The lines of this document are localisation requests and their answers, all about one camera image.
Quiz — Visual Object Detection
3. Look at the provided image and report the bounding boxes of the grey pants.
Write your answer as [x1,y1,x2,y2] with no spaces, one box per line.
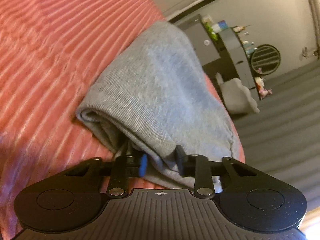
[76,21,245,188]

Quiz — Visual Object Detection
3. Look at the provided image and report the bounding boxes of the blue white tissue box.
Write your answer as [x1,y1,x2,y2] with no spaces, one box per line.
[212,20,228,34]

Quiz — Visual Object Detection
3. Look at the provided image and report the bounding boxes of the round black mirror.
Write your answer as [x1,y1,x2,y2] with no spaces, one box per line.
[250,44,281,76]

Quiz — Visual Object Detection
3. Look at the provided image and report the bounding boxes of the grey drawer cabinet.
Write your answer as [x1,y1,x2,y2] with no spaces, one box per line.
[178,15,220,66]

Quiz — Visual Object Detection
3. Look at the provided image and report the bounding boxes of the grey vanity desk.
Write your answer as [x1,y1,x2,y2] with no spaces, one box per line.
[203,28,260,101]

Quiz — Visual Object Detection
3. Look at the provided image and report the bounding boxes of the white shell chair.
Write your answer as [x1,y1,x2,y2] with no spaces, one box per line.
[215,73,260,114]

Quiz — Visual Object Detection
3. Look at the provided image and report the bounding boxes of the grey curtain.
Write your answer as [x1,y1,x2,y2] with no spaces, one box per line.
[234,61,320,211]

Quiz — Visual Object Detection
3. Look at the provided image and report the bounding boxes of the white standing panel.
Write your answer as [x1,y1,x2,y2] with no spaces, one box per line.
[162,0,236,23]

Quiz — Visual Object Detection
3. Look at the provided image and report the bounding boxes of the pink ribbed bedspread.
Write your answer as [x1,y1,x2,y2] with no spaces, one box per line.
[0,0,247,240]

